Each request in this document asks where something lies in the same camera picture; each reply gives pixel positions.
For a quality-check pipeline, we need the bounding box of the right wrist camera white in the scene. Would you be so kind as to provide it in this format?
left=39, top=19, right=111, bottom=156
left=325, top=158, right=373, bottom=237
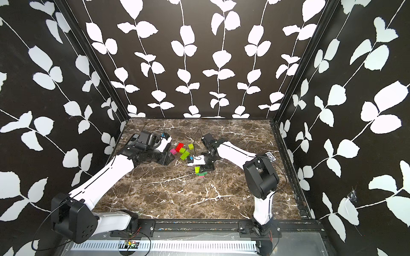
left=187, top=155, right=206, bottom=166

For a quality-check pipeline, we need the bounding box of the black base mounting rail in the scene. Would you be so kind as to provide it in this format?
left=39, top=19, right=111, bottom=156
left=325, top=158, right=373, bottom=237
left=63, top=218, right=327, bottom=239

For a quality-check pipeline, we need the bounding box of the red long lego brick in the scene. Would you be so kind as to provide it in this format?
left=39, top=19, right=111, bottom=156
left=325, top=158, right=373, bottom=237
left=176, top=143, right=184, bottom=152

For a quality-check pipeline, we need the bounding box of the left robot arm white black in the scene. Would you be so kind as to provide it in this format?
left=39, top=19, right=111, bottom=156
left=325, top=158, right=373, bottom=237
left=50, top=131, right=175, bottom=244

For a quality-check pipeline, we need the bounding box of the small circuit board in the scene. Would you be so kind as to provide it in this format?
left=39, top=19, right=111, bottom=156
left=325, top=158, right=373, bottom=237
left=119, top=240, right=139, bottom=251

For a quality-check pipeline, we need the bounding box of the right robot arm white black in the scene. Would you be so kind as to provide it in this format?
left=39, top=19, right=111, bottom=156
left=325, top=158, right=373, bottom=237
left=198, top=133, right=279, bottom=227

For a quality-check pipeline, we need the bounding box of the black white checkerboard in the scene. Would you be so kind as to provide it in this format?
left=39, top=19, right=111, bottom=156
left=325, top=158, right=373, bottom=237
left=122, top=133, right=139, bottom=150

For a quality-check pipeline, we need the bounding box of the lime long lego brick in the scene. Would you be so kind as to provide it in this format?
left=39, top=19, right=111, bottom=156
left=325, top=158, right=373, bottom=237
left=180, top=151, right=190, bottom=160

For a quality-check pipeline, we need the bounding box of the blue playing card box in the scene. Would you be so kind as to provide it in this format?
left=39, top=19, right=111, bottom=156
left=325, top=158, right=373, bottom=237
left=265, top=151, right=276, bottom=162

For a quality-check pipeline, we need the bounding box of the white slotted cable duct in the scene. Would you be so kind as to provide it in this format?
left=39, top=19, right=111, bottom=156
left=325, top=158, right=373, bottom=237
left=70, top=240, right=259, bottom=253

